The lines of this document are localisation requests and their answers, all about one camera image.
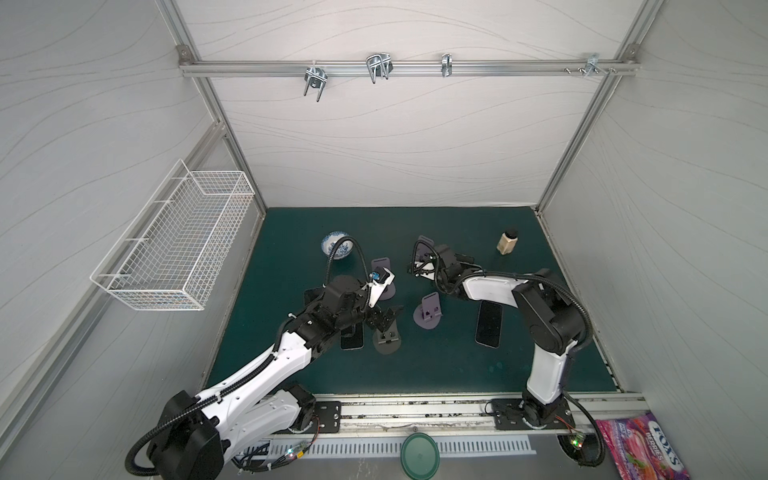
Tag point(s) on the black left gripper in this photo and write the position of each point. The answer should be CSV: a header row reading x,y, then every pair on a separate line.
x,y
382,324

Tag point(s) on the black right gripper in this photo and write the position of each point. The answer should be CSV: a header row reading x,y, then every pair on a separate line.
x,y
429,258

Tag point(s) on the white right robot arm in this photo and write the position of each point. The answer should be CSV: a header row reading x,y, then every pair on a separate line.
x,y
557,322

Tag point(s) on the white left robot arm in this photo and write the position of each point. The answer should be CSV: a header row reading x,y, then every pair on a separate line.
x,y
197,435

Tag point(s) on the grey phone stand right back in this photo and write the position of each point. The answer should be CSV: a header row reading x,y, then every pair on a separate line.
x,y
422,249

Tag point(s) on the grey phone stand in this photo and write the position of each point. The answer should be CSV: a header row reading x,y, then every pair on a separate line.
x,y
388,341
428,313
422,249
384,261

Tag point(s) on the grey phone stand left front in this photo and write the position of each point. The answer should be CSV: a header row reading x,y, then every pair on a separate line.
x,y
388,341

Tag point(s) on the grey phone stand middle back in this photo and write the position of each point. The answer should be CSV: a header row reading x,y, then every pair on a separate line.
x,y
384,261

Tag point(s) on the grey phone stand right front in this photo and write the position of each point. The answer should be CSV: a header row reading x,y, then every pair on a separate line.
x,y
428,313

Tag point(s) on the green round lid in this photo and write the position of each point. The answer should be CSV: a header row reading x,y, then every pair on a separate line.
x,y
419,456

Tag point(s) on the metal clamp middle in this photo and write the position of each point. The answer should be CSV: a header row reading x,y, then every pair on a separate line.
x,y
379,66

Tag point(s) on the metal clamp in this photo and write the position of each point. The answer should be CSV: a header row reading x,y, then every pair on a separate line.
x,y
316,79
379,66

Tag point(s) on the metal clamp left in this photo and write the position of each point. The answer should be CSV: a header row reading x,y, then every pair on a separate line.
x,y
316,79

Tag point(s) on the black round fan floor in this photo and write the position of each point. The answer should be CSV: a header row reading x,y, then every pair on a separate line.
x,y
585,449

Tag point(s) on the purple candy bag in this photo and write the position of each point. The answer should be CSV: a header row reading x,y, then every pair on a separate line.
x,y
640,449

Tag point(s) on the white wire basket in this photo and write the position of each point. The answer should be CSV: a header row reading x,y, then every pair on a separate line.
x,y
170,255

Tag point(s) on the aluminium overhead rail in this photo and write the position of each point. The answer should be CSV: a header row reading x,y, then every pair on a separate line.
x,y
437,68

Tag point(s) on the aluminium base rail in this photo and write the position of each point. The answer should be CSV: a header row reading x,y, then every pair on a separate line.
x,y
461,425

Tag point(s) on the metal bracket right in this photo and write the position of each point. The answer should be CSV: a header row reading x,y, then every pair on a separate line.
x,y
591,67

